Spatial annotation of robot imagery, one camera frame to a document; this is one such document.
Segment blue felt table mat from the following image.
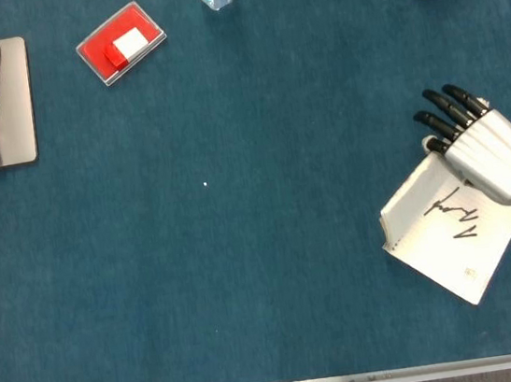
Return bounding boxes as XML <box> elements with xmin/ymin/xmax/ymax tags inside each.
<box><xmin>0</xmin><ymin>0</ymin><xmax>511</xmax><ymax>382</ymax></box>

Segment red white stamp block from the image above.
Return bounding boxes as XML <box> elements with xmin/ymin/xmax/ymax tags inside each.
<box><xmin>101</xmin><ymin>24</ymin><xmax>152</xmax><ymax>73</ymax></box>

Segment tan spiral notebook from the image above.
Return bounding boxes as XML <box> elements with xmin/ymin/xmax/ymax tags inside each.
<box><xmin>370</xmin><ymin>141</ymin><xmax>511</xmax><ymax>317</ymax></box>

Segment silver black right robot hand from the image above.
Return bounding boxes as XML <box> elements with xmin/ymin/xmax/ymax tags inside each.
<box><xmin>408</xmin><ymin>76</ymin><xmax>511</xmax><ymax>218</ymax></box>

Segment red stamp pad case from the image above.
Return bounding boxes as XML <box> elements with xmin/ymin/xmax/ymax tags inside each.
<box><xmin>69</xmin><ymin>0</ymin><xmax>174</xmax><ymax>91</ymax></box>

